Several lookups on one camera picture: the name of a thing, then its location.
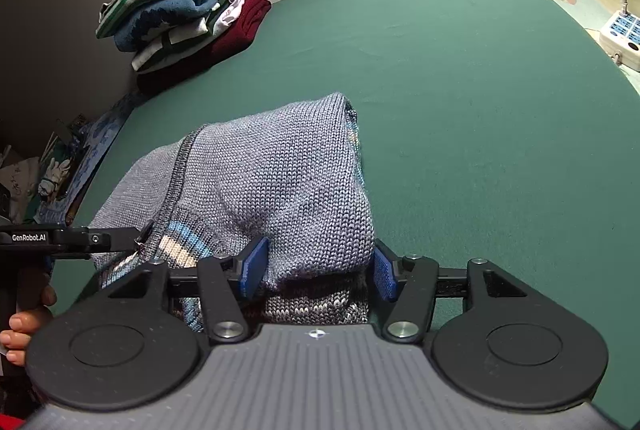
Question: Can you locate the maroon knit sweater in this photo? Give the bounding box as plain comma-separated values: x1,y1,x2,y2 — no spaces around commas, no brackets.
136,0,273,97

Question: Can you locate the pale lilac garment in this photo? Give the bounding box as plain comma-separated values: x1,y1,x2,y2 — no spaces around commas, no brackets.
220,0,256,28

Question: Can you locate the blue white patterned towel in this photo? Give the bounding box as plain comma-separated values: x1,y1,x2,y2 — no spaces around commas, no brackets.
37,95,136,221

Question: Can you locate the white gloves bundle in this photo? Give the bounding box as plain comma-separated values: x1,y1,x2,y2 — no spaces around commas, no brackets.
39,157,73,198

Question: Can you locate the person's left hand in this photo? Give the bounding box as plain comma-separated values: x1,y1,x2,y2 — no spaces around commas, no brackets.
0,284,57,364

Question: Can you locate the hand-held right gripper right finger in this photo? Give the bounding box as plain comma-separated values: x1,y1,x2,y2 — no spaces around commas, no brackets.
370,237,529,344

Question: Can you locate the green table cloth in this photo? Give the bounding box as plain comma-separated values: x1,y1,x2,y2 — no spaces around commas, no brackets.
50,0,640,426

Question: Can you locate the white and dark green garment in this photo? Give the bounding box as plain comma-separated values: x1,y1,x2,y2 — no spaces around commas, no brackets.
131,0,246,72

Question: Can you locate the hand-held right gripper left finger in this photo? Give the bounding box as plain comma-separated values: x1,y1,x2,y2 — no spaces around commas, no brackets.
106,236,272,345

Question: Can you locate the blue patterned knit sweater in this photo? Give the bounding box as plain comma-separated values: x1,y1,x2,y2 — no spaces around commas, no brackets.
112,0,238,52

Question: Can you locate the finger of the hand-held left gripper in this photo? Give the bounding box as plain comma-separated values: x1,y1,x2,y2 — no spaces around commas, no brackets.
50,219,156,261

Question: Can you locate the white power strip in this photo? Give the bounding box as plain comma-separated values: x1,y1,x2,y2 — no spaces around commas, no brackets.
599,8,640,72

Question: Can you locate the mattress with pale printed sheet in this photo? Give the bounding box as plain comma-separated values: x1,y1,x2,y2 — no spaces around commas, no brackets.
547,0,640,96

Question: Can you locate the grey striped knit sweater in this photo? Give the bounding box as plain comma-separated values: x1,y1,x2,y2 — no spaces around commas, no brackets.
87,91,376,331

